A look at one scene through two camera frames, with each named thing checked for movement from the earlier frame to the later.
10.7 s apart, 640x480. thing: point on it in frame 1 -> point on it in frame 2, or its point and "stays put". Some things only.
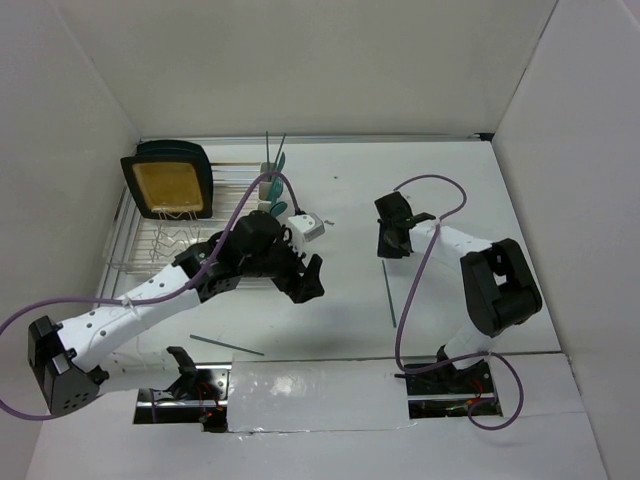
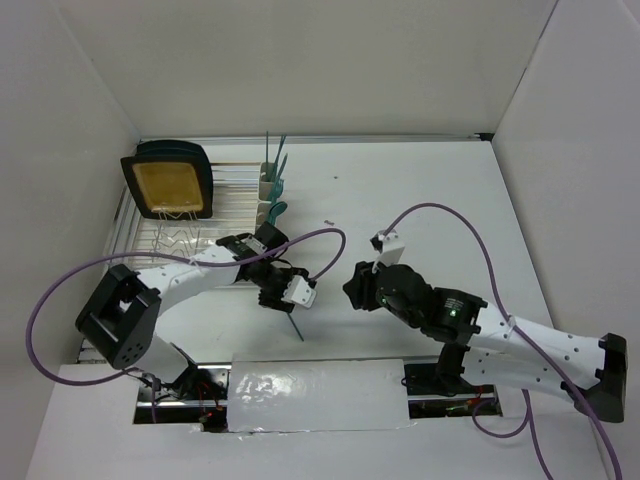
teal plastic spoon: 278,208 stays put
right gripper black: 387,252 -> 358,289
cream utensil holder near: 264,206 stays put
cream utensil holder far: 265,186 stays put
